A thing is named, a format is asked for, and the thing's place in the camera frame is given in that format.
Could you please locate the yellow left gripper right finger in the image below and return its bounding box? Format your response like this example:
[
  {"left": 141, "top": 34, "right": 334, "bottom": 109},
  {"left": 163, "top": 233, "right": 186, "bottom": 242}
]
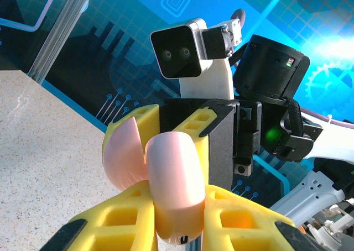
[{"left": 202, "top": 184, "right": 319, "bottom": 251}]

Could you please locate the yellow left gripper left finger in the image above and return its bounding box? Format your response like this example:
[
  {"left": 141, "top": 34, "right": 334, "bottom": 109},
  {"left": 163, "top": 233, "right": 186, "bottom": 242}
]
[{"left": 40, "top": 182, "right": 158, "bottom": 251}]

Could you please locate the pink earbud charging case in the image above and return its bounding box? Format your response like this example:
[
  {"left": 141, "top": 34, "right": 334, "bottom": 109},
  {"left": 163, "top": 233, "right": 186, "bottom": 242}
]
[{"left": 101, "top": 117, "right": 207, "bottom": 246}]

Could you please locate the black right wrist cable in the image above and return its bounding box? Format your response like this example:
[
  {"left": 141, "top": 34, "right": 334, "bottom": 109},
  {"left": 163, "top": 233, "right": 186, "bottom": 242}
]
[{"left": 280, "top": 97, "right": 305, "bottom": 137}]

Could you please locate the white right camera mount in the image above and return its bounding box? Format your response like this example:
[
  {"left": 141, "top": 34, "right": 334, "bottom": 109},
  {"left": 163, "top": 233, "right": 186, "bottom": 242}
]
[{"left": 179, "top": 18, "right": 244, "bottom": 100}]

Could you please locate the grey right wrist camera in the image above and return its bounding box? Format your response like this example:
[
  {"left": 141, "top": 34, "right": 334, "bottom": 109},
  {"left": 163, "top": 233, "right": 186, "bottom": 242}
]
[{"left": 150, "top": 18, "right": 208, "bottom": 80}]

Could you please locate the aluminium frame post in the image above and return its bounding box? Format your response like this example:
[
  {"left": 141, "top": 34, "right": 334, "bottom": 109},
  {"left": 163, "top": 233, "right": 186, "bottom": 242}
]
[{"left": 27, "top": 0, "right": 99, "bottom": 83}]

